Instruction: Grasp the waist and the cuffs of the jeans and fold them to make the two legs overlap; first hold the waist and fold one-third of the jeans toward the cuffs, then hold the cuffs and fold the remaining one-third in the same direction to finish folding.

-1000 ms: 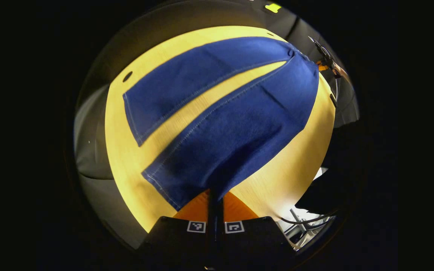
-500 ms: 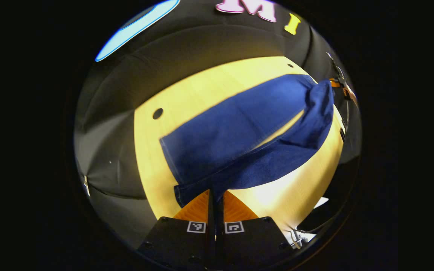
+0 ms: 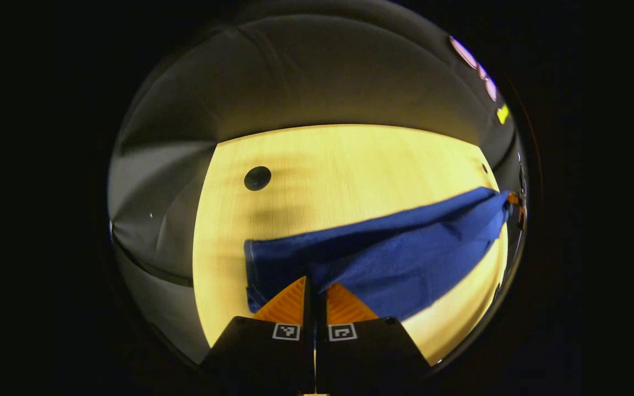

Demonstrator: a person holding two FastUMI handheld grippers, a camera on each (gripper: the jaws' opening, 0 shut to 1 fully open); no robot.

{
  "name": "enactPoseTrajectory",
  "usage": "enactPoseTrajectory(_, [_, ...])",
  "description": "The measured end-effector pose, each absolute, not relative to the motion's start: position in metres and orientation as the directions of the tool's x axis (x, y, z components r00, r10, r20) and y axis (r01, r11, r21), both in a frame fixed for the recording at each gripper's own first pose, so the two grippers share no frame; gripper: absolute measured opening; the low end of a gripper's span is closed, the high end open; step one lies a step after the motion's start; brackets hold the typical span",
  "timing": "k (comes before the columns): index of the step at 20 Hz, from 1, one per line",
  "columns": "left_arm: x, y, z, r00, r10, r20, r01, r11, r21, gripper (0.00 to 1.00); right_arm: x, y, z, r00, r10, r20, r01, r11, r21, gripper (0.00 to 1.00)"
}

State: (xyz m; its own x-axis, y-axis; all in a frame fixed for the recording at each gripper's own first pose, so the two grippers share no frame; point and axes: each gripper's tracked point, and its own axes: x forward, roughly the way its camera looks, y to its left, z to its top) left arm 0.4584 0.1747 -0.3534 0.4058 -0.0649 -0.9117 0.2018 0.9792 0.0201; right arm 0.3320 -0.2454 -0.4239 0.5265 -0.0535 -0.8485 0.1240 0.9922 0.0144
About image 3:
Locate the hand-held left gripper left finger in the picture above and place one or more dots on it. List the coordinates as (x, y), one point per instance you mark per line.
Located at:
(262, 352)

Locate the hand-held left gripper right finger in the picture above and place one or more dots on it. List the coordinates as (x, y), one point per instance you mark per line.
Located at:
(366, 352)

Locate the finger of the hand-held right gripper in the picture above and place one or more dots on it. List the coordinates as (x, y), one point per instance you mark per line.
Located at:
(513, 198)

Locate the blue denim jeans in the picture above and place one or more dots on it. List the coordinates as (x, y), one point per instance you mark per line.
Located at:
(394, 258)

